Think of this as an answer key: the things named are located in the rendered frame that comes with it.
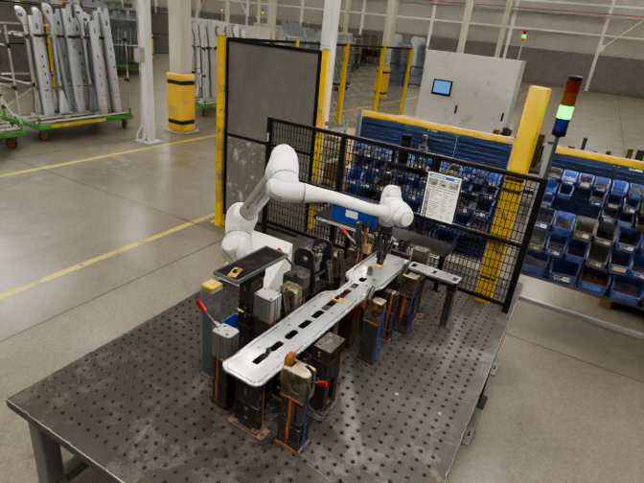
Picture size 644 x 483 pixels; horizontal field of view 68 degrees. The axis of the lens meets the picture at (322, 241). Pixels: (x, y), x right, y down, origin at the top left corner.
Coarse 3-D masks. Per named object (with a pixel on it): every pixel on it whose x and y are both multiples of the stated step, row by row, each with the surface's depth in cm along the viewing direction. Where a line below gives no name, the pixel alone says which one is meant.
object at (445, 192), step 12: (432, 180) 292; (444, 180) 288; (456, 180) 284; (432, 192) 294; (444, 192) 290; (456, 192) 286; (432, 204) 296; (444, 204) 293; (456, 204) 288; (420, 216) 303; (432, 216) 299; (444, 216) 295
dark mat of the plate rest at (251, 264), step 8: (264, 248) 234; (248, 256) 225; (256, 256) 226; (264, 256) 227; (272, 256) 227; (280, 256) 228; (232, 264) 215; (240, 264) 216; (248, 264) 217; (256, 264) 218; (264, 264) 219; (224, 272) 208; (240, 272) 210; (248, 272) 210
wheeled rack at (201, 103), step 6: (204, 36) 1042; (204, 42) 1047; (198, 48) 1059; (204, 48) 1051; (210, 48) 1105; (216, 48) 1112; (204, 54) 1057; (204, 60) 1062; (204, 66) 1067; (204, 72) 1072; (204, 78) 1077; (204, 84) 1083; (204, 90) 1088; (204, 96) 1093; (198, 102) 1109; (204, 102) 1098; (210, 102) 1124; (216, 102) 1141; (204, 108) 1112; (204, 114) 1119
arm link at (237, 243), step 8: (232, 232) 278; (240, 232) 277; (224, 240) 271; (232, 240) 270; (240, 240) 271; (248, 240) 278; (224, 248) 269; (232, 248) 268; (240, 248) 269; (248, 248) 275; (224, 256) 273; (232, 256) 270; (240, 256) 271
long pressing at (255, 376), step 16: (368, 256) 276; (352, 272) 255; (384, 272) 259; (400, 272) 262; (352, 288) 239; (304, 304) 221; (320, 304) 223; (336, 304) 225; (352, 304) 226; (288, 320) 208; (304, 320) 209; (320, 320) 211; (336, 320) 213; (272, 336) 196; (304, 336) 198; (240, 352) 184; (256, 352) 186; (272, 352) 187; (224, 368) 176; (240, 368) 176; (256, 368) 177; (272, 368) 178; (256, 384) 170
